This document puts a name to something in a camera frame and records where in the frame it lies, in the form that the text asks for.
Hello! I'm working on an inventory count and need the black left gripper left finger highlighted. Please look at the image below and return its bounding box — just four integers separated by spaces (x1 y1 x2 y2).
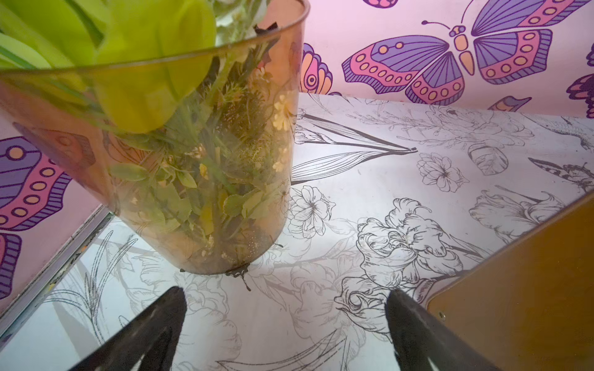
72 287 187 370

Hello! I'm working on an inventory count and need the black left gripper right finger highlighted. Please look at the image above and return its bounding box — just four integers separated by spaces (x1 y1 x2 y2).
385 289 498 370

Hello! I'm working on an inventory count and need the wooden three-tier shelf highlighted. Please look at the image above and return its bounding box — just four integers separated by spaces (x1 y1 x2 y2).
428 195 593 370

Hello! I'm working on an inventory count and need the clear vase with plants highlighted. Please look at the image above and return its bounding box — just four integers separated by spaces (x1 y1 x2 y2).
1 1 310 275

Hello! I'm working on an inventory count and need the aluminium frame rail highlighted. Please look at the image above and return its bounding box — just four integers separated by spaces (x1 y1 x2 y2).
1 207 114 349

